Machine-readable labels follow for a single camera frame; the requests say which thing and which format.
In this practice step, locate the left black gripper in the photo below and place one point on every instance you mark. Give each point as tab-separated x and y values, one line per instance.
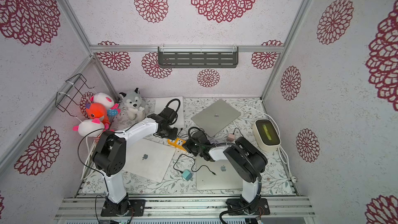
174	136

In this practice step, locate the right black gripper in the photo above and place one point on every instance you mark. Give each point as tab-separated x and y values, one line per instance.
192	144

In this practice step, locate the teal charger plug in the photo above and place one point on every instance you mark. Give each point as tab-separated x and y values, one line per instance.
186	175

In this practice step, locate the pink charger plug purple strip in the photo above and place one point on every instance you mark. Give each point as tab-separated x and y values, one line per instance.
231	137

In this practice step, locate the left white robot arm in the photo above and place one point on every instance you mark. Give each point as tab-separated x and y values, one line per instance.
109	155

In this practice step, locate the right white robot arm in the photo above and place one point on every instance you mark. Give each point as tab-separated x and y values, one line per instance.
248	161

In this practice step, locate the white laptop back left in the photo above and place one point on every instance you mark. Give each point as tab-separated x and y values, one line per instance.
160	104

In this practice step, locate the white laptop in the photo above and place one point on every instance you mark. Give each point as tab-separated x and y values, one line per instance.
148	159
160	104

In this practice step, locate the silver laptop back right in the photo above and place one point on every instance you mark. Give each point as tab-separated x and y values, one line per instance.
215	117

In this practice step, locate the silver laptop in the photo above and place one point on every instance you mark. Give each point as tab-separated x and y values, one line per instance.
219	175
215	117

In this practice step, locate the silver laptop front right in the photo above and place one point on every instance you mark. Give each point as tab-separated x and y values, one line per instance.
219	175

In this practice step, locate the white laptop front left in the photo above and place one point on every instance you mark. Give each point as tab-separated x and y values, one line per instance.
148	159

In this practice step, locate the orange power strip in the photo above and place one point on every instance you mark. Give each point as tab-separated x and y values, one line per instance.
177	143

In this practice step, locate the floral table mat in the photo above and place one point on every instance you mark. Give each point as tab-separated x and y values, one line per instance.
275	181

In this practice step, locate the grey husky plush toy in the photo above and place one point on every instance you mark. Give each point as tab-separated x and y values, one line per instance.
136	107

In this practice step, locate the white pink plush top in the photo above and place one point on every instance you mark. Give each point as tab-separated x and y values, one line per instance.
107	101

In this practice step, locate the cream box green display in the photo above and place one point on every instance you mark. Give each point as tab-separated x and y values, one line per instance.
266	135

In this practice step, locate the orange fox plush toy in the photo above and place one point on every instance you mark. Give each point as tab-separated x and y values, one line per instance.
97	110

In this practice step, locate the white pink plush striped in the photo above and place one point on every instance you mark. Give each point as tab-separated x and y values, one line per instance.
91	128

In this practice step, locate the grey metal wall shelf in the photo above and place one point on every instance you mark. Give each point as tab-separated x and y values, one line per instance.
173	57

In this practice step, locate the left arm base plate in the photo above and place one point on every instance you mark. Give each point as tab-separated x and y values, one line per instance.
124	207

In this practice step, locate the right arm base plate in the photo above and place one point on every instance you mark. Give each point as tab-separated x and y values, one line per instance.
241	207

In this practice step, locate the black wire basket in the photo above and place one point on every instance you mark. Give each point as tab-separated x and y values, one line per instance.
78	94

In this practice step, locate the aluminium front rail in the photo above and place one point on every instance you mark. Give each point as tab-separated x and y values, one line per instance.
205	209

